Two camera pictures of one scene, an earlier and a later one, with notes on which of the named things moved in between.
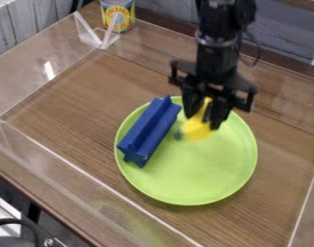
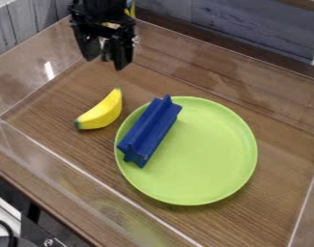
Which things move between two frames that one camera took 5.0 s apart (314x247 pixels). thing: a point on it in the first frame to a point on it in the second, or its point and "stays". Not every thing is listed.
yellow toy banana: [194, 128] to [103, 114]
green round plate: [188, 173] stays
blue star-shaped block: [143, 138] stays
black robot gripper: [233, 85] to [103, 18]
